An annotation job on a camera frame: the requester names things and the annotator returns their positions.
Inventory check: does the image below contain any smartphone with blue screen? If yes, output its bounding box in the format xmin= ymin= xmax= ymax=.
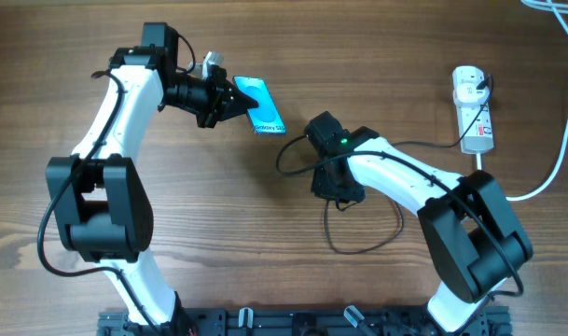
xmin=233 ymin=76 xmax=286 ymax=135

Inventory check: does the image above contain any black charging cable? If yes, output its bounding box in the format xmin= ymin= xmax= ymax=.
xmin=323 ymin=73 xmax=495 ymax=256

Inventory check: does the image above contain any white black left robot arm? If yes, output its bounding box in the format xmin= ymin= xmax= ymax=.
xmin=36 ymin=22 xmax=258 ymax=335

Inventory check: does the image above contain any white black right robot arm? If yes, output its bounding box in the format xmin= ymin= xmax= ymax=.
xmin=304 ymin=112 xmax=533 ymax=333

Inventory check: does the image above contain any white USB charger plug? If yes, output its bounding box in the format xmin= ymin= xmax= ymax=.
xmin=452 ymin=65 xmax=490 ymax=108

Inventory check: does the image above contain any white power strip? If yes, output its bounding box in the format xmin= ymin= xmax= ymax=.
xmin=457 ymin=105 xmax=494 ymax=154

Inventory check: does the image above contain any white power strip cord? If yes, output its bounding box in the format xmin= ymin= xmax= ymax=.
xmin=474 ymin=0 xmax=568 ymax=203

